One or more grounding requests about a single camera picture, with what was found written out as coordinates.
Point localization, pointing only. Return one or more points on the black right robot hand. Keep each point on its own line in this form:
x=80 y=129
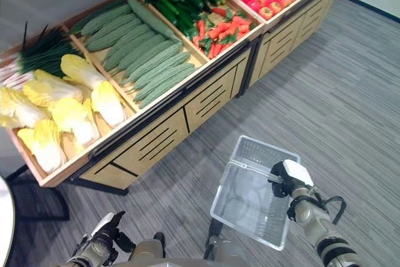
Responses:
x=297 y=171

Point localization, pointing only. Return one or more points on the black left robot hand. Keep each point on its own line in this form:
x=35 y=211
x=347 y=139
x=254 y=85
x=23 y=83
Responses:
x=104 y=224

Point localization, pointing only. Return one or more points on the clear plastic shopping basket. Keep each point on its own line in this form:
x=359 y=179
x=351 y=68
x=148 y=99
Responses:
x=250 y=195

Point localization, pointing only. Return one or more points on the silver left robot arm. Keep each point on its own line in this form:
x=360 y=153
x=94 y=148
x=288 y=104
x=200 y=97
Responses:
x=93 y=251

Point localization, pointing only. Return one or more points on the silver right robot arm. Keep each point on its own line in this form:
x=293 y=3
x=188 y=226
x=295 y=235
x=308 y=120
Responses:
x=312 y=220

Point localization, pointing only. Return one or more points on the silver robot left leg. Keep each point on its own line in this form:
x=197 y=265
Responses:
x=147 y=249

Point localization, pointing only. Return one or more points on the silver robot leg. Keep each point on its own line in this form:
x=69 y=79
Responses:
x=147 y=249
x=229 y=249

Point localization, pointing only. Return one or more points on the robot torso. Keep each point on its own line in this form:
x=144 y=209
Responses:
x=181 y=263

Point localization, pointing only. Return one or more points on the white round table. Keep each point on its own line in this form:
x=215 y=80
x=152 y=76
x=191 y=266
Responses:
x=6 y=217

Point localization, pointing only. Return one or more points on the napa cabbage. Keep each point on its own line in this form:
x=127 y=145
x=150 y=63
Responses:
x=107 y=104
x=18 y=109
x=36 y=93
x=45 y=145
x=79 y=70
x=76 y=120
x=61 y=84

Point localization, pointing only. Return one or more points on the silver robot right leg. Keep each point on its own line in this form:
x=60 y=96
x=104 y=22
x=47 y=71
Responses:
x=229 y=249

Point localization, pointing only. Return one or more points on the large wooden produce stand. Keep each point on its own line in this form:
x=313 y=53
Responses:
x=162 y=135

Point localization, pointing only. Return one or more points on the small wooden produce stand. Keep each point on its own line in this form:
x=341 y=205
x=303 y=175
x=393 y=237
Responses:
x=287 y=38

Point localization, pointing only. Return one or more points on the orange carrot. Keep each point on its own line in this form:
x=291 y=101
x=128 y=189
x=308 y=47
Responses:
x=218 y=31
x=202 y=29
x=241 y=21
x=218 y=49
x=228 y=32
x=211 y=51
x=196 y=42

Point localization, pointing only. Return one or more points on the green bitter melon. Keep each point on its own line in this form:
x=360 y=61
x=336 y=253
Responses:
x=132 y=50
x=170 y=88
x=143 y=54
x=106 y=19
x=167 y=81
x=128 y=42
x=162 y=70
x=117 y=35
x=153 y=62
x=114 y=26

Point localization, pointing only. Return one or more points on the bunch of green onions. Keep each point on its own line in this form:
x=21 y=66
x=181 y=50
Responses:
x=47 y=51

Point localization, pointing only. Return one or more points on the black metal frame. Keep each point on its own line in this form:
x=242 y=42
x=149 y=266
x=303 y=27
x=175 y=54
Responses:
x=47 y=198

